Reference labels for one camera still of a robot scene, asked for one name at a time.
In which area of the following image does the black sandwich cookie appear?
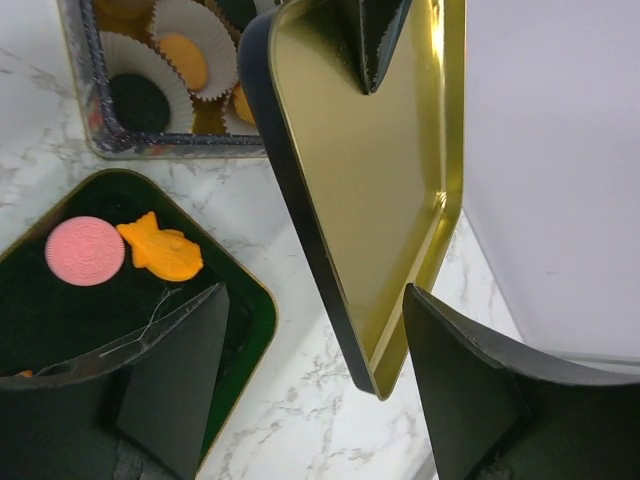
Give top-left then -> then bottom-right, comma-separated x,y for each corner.
109,73 -> 171,133
215,0 -> 257,30

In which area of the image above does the square cookie tin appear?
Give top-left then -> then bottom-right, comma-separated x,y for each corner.
58,1 -> 265,159

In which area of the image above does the orange scalloped cookie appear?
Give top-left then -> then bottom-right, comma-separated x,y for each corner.
232,83 -> 255,125

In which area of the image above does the white paper cup right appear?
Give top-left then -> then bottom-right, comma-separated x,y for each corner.
222,82 -> 259,136

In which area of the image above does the white paper cup top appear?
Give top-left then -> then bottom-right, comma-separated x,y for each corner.
204,0 -> 257,43

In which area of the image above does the orange round cookie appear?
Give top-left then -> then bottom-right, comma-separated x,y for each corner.
157,33 -> 209,91

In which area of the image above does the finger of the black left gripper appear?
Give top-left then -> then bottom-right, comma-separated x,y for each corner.
349,0 -> 412,94

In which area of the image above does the white paper cup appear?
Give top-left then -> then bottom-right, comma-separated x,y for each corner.
204,0 -> 257,43
222,82 -> 259,136
149,0 -> 237,101
100,31 -> 194,134

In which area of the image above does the white paper cup bottom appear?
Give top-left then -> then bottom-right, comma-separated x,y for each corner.
100,31 -> 194,134

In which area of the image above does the white paper cup centre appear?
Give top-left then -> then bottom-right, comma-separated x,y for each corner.
149,0 -> 237,101

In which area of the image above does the gold tin lid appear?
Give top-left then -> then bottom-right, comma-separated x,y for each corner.
238,1 -> 466,399

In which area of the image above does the pink sandwich cookie top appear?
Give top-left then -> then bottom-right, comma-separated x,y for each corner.
45,216 -> 126,287

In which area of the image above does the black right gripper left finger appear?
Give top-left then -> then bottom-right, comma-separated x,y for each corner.
1,283 -> 229,479

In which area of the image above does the black rectangular tray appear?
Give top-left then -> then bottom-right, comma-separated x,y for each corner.
1,169 -> 277,471

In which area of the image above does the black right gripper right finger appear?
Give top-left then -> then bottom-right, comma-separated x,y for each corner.
403,285 -> 639,479

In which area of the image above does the orange fish cookie top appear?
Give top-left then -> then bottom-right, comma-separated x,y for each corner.
116,211 -> 204,282

